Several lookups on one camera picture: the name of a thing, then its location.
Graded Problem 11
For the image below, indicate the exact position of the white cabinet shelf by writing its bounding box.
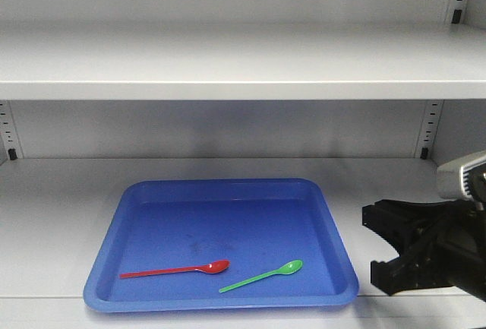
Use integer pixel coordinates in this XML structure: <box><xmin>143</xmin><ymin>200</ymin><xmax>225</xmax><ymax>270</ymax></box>
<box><xmin>1</xmin><ymin>23</ymin><xmax>485</xmax><ymax>100</ymax></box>

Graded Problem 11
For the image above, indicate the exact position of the red plastic spoon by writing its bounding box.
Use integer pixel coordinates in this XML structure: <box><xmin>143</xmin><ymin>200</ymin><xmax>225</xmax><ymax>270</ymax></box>
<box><xmin>118</xmin><ymin>260</ymin><xmax>230</xmax><ymax>279</ymax></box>

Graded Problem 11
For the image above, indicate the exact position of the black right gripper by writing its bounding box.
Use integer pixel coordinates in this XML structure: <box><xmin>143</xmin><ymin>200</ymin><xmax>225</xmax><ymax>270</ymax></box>
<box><xmin>361</xmin><ymin>200</ymin><xmax>485</xmax><ymax>301</ymax></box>

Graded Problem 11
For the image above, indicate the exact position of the blue plastic tray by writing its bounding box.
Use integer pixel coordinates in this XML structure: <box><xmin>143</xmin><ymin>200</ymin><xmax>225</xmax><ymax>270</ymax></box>
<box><xmin>84</xmin><ymin>179</ymin><xmax>359</xmax><ymax>312</ymax></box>

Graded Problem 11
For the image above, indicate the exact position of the green plastic spoon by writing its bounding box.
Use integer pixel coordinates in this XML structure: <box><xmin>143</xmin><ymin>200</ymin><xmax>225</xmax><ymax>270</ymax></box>
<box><xmin>219</xmin><ymin>259</ymin><xmax>303</xmax><ymax>293</ymax></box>

